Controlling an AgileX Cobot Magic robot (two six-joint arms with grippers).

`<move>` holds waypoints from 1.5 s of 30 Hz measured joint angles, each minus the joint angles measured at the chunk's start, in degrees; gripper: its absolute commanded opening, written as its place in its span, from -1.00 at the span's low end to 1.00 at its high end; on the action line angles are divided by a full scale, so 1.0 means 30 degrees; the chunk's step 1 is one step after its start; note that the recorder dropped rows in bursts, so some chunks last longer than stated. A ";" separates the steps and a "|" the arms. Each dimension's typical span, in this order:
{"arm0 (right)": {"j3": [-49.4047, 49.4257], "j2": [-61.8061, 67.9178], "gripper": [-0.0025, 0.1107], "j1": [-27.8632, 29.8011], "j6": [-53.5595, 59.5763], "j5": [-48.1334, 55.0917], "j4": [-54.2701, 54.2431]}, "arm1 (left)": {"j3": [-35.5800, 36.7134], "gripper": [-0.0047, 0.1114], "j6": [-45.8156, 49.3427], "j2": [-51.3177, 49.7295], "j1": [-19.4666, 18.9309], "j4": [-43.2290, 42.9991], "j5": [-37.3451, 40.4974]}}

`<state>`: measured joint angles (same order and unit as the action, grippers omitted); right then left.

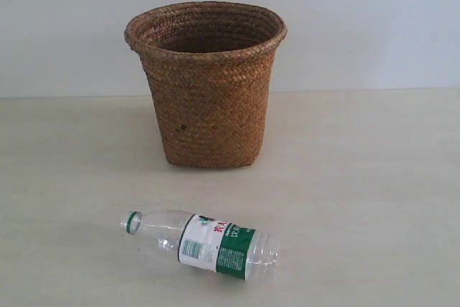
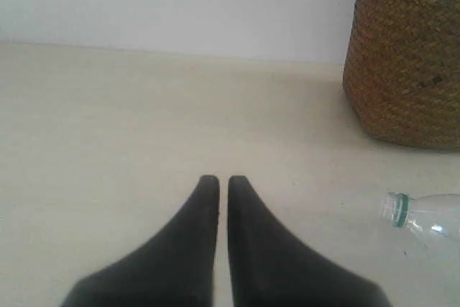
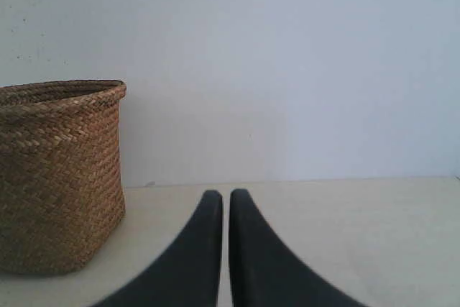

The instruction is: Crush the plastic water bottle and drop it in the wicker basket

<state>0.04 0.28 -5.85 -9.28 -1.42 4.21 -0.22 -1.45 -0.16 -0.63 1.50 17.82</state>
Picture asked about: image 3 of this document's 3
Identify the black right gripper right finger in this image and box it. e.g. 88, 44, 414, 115
229, 189, 363, 306

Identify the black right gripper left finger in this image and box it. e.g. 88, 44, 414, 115
95, 190, 224, 307

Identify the woven brown wicker basket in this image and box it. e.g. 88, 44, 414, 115
1, 80, 127, 275

